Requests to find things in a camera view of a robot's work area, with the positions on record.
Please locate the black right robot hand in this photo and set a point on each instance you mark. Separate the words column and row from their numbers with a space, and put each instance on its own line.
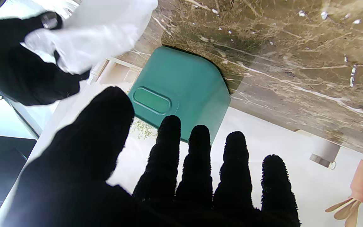
column 14, row 69

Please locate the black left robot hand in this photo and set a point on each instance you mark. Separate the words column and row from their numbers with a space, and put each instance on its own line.
column 74, row 176

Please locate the translucent white disposable glove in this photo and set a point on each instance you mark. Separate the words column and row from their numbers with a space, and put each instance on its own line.
column 99, row 31

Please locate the green plastic basket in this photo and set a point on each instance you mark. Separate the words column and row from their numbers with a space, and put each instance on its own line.
column 184, row 82

